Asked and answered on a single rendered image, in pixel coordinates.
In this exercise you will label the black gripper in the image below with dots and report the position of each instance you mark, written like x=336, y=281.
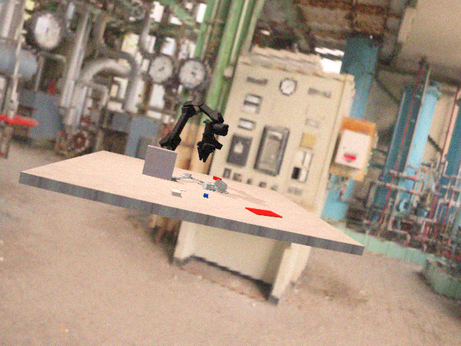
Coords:
x=205, y=146

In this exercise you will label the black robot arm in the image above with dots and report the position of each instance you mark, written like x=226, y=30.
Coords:
x=171, y=140

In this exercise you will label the red rectangular plate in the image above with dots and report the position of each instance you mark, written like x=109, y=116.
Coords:
x=263, y=212

